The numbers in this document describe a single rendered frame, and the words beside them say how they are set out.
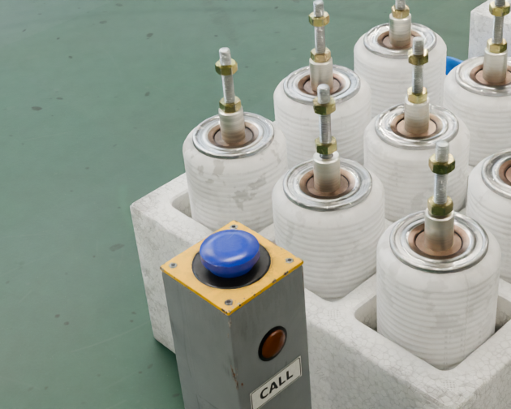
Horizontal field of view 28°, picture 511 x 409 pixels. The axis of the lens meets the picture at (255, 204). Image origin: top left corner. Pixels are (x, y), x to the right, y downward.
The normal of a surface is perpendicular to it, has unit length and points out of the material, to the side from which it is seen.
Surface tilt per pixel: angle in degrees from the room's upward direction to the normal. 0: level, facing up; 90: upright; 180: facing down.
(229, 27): 0
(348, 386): 90
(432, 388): 0
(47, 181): 0
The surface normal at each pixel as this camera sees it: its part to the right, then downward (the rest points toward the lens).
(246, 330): 0.69, 0.39
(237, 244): -0.07, -0.80
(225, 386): -0.72, 0.45
